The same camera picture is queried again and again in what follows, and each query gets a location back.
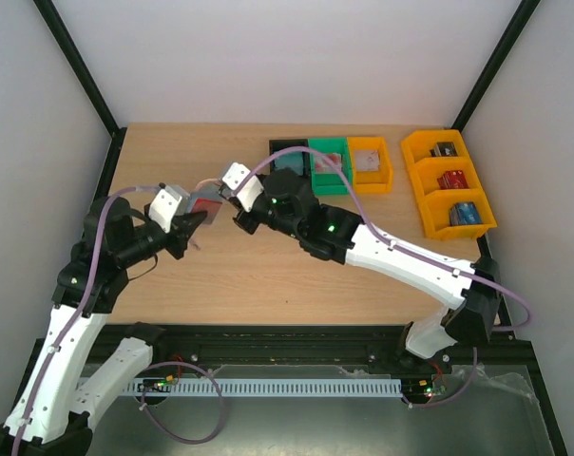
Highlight red credit card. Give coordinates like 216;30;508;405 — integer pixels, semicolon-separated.
186;192;223;225

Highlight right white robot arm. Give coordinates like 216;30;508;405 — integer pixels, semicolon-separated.
220;163;499;372

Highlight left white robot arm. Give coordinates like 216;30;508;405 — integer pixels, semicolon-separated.
0;191;207;455

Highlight teal card holders stack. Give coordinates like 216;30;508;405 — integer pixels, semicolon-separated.
272;151;305;176

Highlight red white card holders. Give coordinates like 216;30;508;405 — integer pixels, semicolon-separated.
312;153;342;175

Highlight clear card holders stack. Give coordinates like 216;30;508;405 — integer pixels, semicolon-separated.
354;149;380;172

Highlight yellow bin with red cards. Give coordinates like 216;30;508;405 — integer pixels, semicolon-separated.
413;157;482;196

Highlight yellow bin with black cards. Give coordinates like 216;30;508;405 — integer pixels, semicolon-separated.
401;129;469;166

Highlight yellow bin with blue cards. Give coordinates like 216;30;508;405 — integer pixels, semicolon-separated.
418;189;498;241

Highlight black card stack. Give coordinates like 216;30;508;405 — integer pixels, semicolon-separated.
430;142;458;157

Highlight red card stack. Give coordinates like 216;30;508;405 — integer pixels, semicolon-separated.
437;170;469;190

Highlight blue card stack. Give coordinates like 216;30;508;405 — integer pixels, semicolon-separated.
449;201;482;226

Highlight green storage bin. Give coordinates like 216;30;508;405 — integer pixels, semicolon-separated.
308;137;353;196

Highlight black storage bin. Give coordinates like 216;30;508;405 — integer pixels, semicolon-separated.
269;139;310;178

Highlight small yellow storage bin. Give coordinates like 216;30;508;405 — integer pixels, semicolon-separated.
347;137;393;194

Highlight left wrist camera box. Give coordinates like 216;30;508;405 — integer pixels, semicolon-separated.
147;184;190;234

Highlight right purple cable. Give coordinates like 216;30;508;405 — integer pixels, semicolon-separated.
232;145;533;409

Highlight purple cable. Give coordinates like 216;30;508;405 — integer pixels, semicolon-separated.
232;145;533;409
10;182;226;456

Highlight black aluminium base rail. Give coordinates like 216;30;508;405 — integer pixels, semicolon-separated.
155;325;450;374

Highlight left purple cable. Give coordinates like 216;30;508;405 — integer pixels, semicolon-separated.
10;182;226;456

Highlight white slotted cable duct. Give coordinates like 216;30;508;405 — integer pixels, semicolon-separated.
148;378;402;398

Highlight left black frame post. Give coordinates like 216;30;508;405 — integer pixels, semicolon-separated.
32;0;122;139

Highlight black frame post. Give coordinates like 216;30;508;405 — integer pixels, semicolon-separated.
32;0;122;139
450;0;541;132

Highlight right black frame post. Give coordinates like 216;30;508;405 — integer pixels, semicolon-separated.
450;0;541;132

